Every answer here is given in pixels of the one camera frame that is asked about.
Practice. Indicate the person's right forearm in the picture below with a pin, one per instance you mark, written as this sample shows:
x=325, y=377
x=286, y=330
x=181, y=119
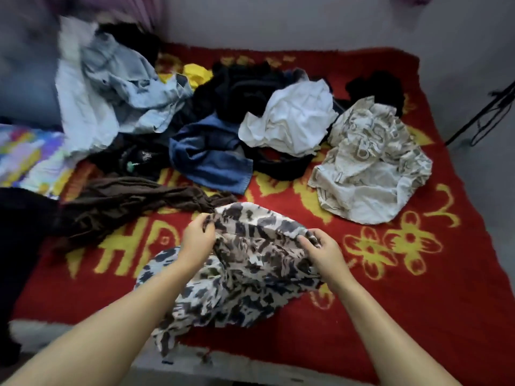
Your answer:
x=386, y=337

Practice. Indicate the pile of mixed clothes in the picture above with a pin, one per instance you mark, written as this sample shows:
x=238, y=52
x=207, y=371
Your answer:
x=241, y=132

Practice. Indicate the person's right hand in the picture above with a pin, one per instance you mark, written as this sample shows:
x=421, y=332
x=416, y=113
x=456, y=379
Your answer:
x=326, y=257

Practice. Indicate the brown garment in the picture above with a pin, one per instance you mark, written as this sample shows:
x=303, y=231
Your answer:
x=121, y=201

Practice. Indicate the red bedsheet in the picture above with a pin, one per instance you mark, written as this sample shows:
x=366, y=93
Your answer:
x=434, y=301

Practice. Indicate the person's left hand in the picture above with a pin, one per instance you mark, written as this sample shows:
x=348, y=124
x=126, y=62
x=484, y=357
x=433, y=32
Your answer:
x=197, y=241

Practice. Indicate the black white patterned shirt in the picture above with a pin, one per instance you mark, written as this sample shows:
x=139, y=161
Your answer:
x=241, y=269

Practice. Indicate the tied pink curtain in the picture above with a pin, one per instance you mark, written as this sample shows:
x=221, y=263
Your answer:
x=414, y=0

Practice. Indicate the white bed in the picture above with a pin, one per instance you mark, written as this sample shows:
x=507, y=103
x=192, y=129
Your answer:
x=241, y=367

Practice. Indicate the person's left forearm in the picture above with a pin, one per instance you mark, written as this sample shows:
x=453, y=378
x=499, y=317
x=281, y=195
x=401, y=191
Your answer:
x=104, y=333

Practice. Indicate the colourful patterned pillow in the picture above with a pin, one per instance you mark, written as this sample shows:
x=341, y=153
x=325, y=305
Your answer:
x=28, y=156

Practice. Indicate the grey pillow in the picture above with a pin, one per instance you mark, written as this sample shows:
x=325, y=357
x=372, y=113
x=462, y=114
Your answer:
x=24, y=76

